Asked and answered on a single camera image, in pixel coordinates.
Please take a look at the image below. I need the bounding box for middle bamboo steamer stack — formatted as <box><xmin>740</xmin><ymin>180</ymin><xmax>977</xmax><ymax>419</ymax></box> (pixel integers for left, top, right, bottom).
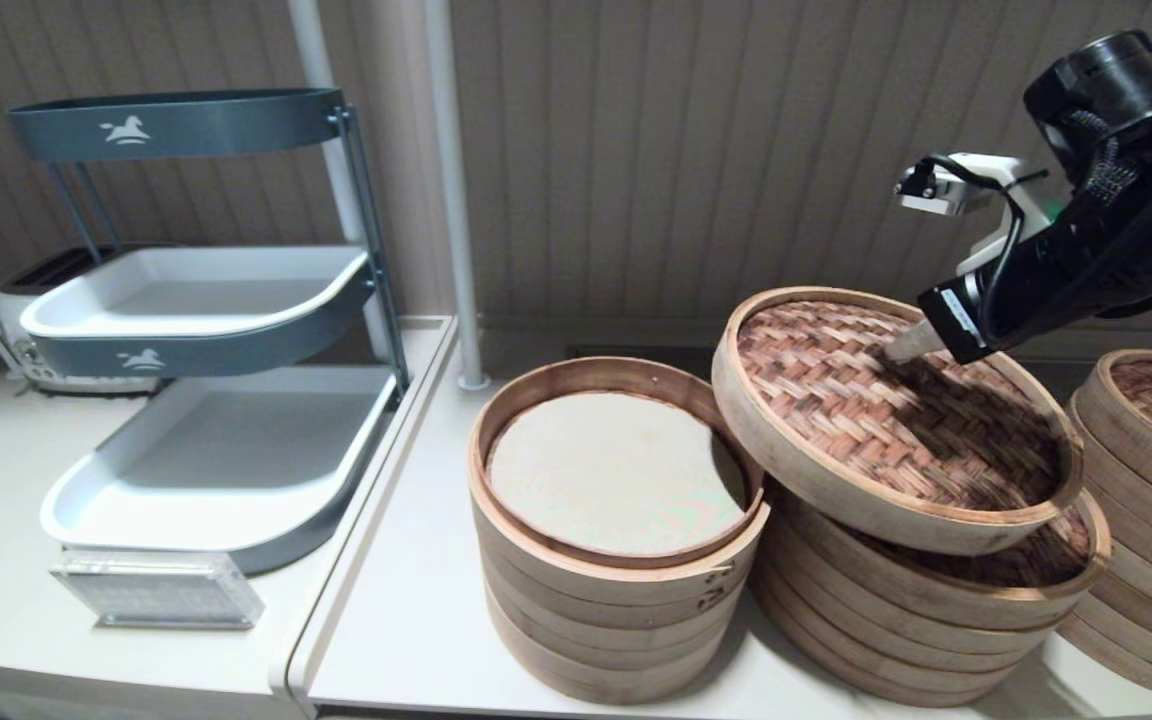
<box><xmin>764</xmin><ymin>480</ymin><xmax>1114</xmax><ymax>633</ymax></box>

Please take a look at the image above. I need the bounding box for white round steamer liner cloth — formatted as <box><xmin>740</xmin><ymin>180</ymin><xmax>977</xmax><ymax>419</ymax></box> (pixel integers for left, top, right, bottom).
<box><xmin>486</xmin><ymin>390</ymin><xmax>749</xmax><ymax>559</ymax></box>

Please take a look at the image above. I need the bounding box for black recessed cooktop panel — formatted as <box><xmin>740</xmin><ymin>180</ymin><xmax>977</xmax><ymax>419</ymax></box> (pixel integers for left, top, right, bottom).
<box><xmin>566</xmin><ymin>345</ymin><xmax>1097</xmax><ymax>431</ymax></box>

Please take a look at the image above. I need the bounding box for white metal support pole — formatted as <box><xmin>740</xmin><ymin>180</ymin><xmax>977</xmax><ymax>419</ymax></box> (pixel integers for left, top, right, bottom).
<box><xmin>423</xmin><ymin>0</ymin><xmax>492</xmax><ymax>393</ymax></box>
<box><xmin>286</xmin><ymin>0</ymin><xmax>392</xmax><ymax>363</ymax></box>

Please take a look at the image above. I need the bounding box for dark grey white-lined rack tray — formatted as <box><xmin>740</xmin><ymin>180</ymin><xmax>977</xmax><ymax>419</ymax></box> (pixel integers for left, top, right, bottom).
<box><xmin>19</xmin><ymin>246</ymin><xmax>377</xmax><ymax>379</ymax></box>
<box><xmin>39</xmin><ymin>364</ymin><xmax>399</xmax><ymax>577</ymax></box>
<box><xmin>6</xmin><ymin>88</ymin><xmax>349</xmax><ymax>163</ymax></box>

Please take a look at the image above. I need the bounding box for clear acrylic warning sign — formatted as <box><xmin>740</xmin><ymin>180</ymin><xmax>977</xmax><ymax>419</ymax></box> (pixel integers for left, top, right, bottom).
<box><xmin>49</xmin><ymin>548</ymin><xmax>265</xmax><ymax>631</ymax></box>

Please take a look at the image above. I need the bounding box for white retro toaster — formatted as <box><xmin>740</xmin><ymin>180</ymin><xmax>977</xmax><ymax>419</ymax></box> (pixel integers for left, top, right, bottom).
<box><xmin>0</xmin><ymin>248</ymin><xmax>159</xmax><ymax>396</ymax></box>

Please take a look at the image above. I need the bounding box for black camera cable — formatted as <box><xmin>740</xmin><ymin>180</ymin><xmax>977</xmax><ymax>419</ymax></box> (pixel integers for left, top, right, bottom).
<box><xmin>911</xmin><ymin>100</ymin><xmax>1152</xmax><ymax>341</ymax></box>

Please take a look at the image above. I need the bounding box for white-mounted right wrist camera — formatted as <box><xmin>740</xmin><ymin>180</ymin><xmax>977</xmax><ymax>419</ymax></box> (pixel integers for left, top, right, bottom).
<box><xmin>894</xmin><ymin>152</ymin><xmax>1072</xmax><ymax>276</ymax></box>

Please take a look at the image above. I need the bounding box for dark grey metal rack frame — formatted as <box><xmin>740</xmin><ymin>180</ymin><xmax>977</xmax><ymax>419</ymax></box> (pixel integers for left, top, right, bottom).
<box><xmin>48</xmin><ymin>105</ymin><xmax>411</xmax><ymax>399</ymax></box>

